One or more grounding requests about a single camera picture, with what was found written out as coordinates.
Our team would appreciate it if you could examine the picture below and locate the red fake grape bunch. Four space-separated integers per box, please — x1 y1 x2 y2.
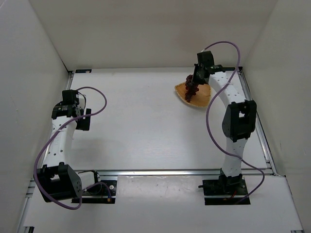
185 74 199 102

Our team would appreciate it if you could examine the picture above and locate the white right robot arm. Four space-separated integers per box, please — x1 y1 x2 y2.
192 64 257 195

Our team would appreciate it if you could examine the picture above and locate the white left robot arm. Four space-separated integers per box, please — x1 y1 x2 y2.
36 100 97 202

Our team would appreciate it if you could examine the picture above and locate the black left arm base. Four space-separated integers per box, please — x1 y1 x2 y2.
82 178 117 204

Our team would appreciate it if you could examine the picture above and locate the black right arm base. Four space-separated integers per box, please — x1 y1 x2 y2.
198 179 251 206

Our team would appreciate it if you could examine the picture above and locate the woven triangular fruit bowl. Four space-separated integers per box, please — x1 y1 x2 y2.
174 82 211 108

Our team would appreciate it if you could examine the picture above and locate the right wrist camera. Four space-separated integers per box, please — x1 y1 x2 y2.
197 50 215 67

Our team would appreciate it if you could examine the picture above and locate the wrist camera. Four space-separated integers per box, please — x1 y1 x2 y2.
197 50 215 67
62 89 86 108

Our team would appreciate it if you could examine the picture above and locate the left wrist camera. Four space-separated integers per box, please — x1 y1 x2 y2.
62 89 86 108

